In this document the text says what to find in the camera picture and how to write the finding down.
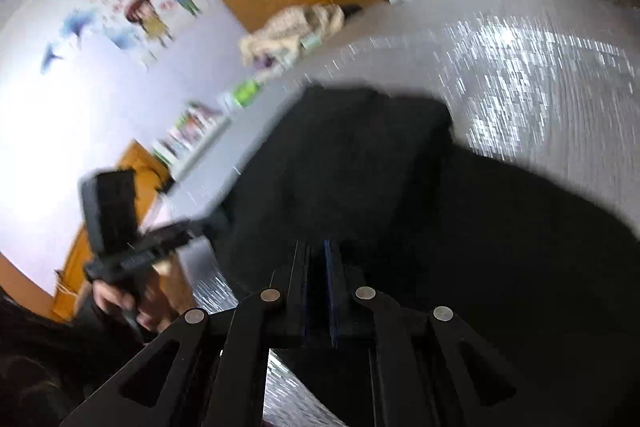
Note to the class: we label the cartoon wall sticker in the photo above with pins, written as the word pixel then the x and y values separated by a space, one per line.
pixel 145 14

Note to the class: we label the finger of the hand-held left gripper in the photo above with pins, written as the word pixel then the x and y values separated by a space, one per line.
pixel 210 224

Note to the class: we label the green tissue pack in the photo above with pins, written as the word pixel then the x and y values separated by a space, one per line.
pixel 311 42
pixel 245 94

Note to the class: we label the silver foil mat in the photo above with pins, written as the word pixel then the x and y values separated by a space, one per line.
pixel 525 57

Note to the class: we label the pile of folded blankets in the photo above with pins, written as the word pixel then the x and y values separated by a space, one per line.
pixel 285 27

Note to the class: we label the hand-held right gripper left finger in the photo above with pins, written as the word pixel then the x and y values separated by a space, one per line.
pixel 305 302

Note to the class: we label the group of cosmetic bottles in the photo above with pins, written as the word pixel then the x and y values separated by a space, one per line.
pixel 190 127

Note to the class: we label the person's left hand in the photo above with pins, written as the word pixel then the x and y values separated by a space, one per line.
pixel 152 307

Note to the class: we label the black pants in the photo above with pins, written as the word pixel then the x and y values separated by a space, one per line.
pixel 400 207

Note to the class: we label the person's left forearm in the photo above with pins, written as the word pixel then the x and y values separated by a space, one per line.
pixel 50 357

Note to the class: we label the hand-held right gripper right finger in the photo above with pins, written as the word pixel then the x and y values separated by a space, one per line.
pixel 331 302

